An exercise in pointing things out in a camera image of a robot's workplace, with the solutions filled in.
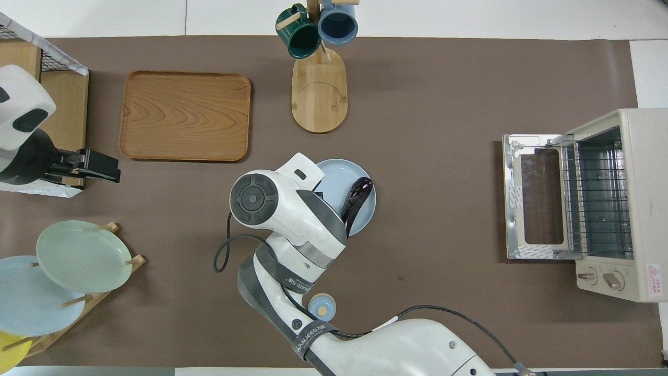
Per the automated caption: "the blue mug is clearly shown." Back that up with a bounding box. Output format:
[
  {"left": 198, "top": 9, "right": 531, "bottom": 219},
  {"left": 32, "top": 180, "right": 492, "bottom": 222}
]
[{"left": 317, "top": 0, "right": 359, "bottom": 46}]

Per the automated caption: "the cream toaster oven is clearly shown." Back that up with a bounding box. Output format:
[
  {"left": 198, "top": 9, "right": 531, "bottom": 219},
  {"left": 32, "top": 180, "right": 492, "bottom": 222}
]
[{"left": 503, "top": 108, "right": 668, "bottom": 302}]

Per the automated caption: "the dark purple eggplant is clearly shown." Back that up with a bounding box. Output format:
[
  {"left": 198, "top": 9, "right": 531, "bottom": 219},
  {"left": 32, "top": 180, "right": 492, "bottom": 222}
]
[{"left": 340, "top": 177, "right": 374, "bottom": 237}]

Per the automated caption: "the wooden serving tray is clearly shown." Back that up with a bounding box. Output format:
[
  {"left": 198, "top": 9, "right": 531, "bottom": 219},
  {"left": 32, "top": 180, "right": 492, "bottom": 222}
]
[{"left": 118, "top": 70, "right": 252, "bottom": 162}]

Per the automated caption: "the dark green mug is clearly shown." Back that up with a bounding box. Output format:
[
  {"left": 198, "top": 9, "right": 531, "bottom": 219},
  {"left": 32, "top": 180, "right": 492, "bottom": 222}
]
[{"left": 276, "top": 4, "right": 323, "bottom": 59}]

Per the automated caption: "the light blue racked plate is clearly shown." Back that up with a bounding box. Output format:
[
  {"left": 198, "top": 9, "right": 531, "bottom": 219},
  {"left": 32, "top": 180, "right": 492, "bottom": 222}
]
[{"left": 0, "top": 255, "right": 87, "bottom": 337}]

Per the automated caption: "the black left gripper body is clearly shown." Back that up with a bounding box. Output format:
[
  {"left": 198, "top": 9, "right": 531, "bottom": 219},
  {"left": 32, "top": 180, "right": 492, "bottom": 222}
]
[{"left": 44, "top": 149, "right": 81, "bottom": 183}]

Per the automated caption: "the pale green racked plate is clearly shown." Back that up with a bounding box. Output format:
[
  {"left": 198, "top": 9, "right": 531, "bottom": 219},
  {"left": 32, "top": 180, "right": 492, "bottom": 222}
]
[{"left": 36, "top": 220, "right": 133, "bottom": 293}]

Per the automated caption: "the yellow plate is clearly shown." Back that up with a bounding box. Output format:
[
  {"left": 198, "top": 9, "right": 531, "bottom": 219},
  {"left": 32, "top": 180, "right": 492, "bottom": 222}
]
[{"left": 0, "top": 332, "right": 31, "bottom": 370}]

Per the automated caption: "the wooden plate rack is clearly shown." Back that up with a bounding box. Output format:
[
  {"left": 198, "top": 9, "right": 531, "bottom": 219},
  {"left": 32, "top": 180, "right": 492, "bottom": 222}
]
[{"left": 16, "top": 222, "right": 146, "bottom": 358}]

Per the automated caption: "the wooden mug tree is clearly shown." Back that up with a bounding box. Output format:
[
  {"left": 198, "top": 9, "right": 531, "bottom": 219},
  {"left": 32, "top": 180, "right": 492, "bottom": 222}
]
[{"left": 276, "top": 0, "right": 361, "bottom": 134}]

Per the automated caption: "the white patterned fabric liner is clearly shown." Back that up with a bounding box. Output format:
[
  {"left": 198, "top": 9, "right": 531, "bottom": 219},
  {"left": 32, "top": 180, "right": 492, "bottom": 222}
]
[{"left": 0, "top": 11, "right": 89, "bottom": 76}]

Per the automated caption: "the glass oven door with handle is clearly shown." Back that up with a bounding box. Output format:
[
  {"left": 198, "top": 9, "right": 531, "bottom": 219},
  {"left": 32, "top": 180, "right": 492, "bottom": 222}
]
[{"left": 503, "top": 134, "right": 575, "bottom": 260}]

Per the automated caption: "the black wire basket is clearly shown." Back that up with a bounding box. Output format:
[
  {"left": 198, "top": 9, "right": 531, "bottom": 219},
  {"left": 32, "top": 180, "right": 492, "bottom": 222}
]
[{"left": 0, "top": 11, "right": 89, "bottom": 199}]

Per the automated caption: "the blue service bell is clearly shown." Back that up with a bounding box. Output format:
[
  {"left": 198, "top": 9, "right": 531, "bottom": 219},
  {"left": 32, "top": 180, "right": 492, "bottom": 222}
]
[{"left": 308, "top": 293, "right": 337, "bottom": 321}]

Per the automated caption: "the brown table mat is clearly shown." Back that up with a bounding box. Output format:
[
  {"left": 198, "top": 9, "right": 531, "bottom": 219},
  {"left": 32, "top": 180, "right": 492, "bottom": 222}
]
[{"left": 0, "top": 36, "right": 663, "bottom": 369}]

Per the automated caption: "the wooden step shelf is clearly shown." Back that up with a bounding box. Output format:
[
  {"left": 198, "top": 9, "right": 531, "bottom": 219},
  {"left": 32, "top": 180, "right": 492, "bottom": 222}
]
[{"left": 0, "top": 39, "right": 89, "bottom": 187}]

